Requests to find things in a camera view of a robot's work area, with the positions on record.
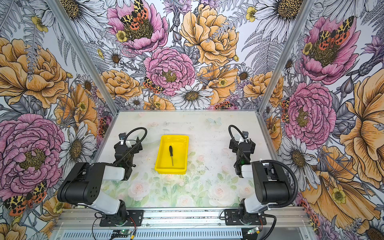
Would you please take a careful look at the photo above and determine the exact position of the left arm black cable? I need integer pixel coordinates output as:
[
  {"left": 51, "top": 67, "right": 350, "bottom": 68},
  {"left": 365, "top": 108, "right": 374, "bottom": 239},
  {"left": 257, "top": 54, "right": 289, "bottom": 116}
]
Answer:
[{"left": 112, "top": 126, "right": 148, "bottom": 166}]

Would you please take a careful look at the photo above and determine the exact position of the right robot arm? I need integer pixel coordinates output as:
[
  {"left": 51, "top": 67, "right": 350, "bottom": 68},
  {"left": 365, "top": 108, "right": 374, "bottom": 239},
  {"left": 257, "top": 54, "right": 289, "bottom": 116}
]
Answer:
[{"left": 224, "top": 125, "right": 298, "bottom": 226}]

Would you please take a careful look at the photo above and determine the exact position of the aluminium frame post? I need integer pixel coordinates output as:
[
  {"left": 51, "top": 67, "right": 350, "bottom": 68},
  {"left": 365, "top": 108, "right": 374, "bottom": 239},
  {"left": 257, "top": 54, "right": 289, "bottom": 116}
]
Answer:
[
  {"left": 47, "top": 1, "right": 119, "bottom": 117},
  {"left": 258, "top": 0, "right": 315, "bottom": 115}
]

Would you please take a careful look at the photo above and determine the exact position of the white slotted cable duct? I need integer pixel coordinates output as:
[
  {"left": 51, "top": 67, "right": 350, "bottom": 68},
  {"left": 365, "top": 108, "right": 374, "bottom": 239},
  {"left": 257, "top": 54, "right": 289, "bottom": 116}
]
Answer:
[{"left": 56, "top": 228, "right": 243, "bottom": 240}]

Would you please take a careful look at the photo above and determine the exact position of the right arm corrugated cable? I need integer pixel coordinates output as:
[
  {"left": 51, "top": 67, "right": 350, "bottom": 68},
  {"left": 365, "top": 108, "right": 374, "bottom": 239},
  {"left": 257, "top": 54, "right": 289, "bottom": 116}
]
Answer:
[{"left": 260, "top": 159, "right": 299, "bottom": 208}]

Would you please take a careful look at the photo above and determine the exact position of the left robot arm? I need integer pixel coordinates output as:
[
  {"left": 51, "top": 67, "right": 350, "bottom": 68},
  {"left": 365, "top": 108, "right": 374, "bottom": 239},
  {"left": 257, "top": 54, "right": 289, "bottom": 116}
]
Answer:
[{"left": 57, "top": 127, "right": 147, "bottom": 226}]

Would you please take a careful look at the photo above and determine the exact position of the yellow plastic bin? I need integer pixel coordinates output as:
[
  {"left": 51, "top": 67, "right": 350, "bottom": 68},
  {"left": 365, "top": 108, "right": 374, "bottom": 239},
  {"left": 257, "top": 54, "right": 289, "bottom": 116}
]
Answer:
[{"left": 155, "top": 135, "right": 189, "bottom": 175}]

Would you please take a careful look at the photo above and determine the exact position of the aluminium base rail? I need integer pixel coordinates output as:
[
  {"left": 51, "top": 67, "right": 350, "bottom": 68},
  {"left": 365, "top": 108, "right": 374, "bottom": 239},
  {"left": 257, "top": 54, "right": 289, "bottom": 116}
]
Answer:
[{"left": 54, "top": 207, "right": 311, "bottom": 231}]

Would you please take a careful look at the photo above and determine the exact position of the aluminium frame post right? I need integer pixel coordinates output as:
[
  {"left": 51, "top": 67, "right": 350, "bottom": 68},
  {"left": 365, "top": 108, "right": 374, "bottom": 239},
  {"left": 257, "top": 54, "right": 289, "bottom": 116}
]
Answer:
[{"left": 258, "top": 0, "right": 315, "bottom": 115}]

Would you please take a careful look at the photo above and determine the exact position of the black handled screwdriver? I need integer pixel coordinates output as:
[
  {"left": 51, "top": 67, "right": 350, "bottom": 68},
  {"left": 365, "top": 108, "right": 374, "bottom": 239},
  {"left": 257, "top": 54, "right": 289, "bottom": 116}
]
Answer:
[{"left": 169, "top": 146, "right": 174, "bottom": 166}]

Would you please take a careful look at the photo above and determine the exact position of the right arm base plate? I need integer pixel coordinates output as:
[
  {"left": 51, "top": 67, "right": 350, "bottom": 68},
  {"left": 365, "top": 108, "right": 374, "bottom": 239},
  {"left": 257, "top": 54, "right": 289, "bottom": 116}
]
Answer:
[{"left": 224, "top": 209, "right": 267, "bottom": 226}]

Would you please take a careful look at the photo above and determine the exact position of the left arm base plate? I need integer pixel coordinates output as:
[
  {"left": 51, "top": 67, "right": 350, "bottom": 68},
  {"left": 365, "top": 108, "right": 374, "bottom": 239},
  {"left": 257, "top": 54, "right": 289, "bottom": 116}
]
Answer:
[{"left": 99, "top": 210, "right": 145, "bottom": 227}]

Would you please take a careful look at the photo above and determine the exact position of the aluminium frame post left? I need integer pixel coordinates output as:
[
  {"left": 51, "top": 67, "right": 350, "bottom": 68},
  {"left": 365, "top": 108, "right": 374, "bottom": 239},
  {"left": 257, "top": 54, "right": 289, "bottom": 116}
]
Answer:
[{"left": 47, "top": 1, "right": 119, "bottom": 117}]

